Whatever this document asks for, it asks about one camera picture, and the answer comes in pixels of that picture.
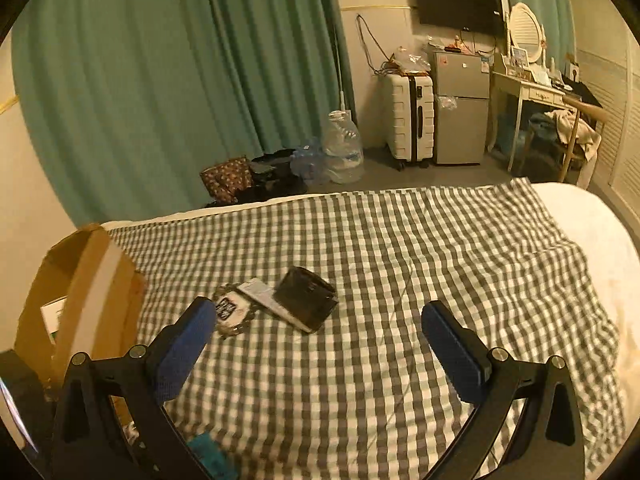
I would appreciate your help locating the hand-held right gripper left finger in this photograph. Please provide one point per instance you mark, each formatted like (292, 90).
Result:
(187, 345)

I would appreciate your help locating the narrow green curtain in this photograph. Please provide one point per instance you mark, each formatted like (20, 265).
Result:
(280, 50)

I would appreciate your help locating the white louvred wardrobe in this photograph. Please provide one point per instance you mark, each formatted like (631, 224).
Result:
(617, 125)

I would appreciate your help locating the clear plastic bag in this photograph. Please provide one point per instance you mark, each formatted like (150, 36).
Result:
(410, 62)

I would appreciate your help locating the cardboard box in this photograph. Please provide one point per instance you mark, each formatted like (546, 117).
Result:
(80, 270)

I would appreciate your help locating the white pole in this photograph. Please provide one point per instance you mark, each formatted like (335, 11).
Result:
(340, 80)

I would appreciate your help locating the black wall television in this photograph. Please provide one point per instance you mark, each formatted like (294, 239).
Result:
(457, 5)

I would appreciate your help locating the wide green curtain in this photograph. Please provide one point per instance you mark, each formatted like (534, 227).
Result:
(125, 85)

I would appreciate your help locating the brown patterned bag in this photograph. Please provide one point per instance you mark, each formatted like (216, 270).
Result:
(225, 180)

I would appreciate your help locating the cream cloth on chair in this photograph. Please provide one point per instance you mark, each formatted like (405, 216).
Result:
(570, 127)

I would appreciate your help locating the crushed clear water jug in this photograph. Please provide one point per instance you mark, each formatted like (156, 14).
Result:
(307, 162)

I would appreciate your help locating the white bed blanket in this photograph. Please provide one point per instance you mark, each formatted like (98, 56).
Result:
(600, 240)

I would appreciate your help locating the large clear water jug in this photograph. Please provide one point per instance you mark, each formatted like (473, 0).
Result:
(342, 150)

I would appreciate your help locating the teal packet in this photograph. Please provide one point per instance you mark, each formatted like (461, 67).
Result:
(207, 455)

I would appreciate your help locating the wooden chair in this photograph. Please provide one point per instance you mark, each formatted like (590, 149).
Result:
(592, 112)

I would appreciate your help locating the white oval vanity mirror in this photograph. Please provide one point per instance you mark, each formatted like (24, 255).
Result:
(527, 32)

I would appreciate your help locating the green white checkered cloth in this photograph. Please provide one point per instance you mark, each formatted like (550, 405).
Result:
(375, 260)

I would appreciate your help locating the white booklet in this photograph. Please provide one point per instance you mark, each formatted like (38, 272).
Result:
(260, 292)

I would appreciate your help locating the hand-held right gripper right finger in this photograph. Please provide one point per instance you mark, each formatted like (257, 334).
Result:
(450, 350)

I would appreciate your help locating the silver small fridge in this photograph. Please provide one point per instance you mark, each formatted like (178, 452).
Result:
(460, 120)

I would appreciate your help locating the white dressing table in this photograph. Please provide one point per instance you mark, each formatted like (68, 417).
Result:
(530, 91)

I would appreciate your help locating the round lace-edged printed item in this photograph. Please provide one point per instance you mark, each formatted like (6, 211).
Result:
(230, 310)

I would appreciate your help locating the white suitcase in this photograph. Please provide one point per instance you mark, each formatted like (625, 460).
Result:
(400, 115)

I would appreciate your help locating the black floor bag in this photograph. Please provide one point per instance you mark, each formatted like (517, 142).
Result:
(275, 172)

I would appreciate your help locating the black bag on table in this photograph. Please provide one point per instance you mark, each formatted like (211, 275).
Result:
(582, 91)

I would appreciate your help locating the black pouch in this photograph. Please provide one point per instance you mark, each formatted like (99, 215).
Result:
(305, 300)

